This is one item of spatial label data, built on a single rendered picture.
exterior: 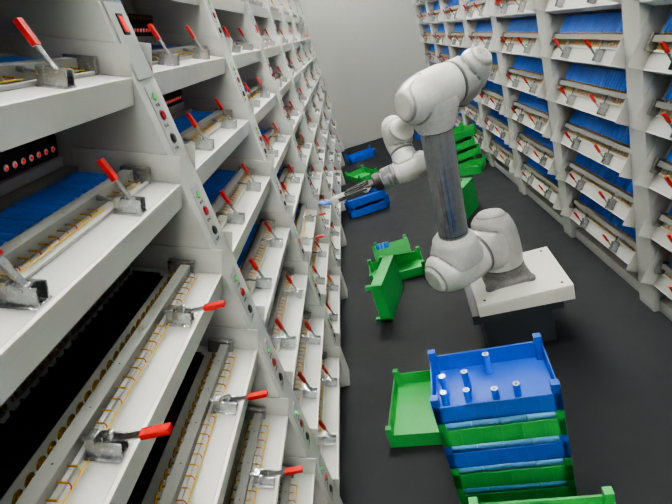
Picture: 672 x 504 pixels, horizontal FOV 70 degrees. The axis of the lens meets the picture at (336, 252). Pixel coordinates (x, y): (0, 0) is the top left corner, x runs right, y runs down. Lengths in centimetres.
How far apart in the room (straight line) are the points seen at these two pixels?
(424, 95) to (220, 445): 104
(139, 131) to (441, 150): 92
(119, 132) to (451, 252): 111
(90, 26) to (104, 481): 67
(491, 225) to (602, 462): 79
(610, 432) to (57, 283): 149
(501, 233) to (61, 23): 142
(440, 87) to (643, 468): 117
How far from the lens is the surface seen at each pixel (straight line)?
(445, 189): 158
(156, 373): 73
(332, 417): 168
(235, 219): 121
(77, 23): 94
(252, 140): 160
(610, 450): 165
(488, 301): 183
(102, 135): 95
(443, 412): 128
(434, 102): 145
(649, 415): 175
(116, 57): 92
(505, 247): 181
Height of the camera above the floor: 125
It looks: 23 degrees down
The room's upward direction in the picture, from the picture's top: 19 degrees counter-clockwise
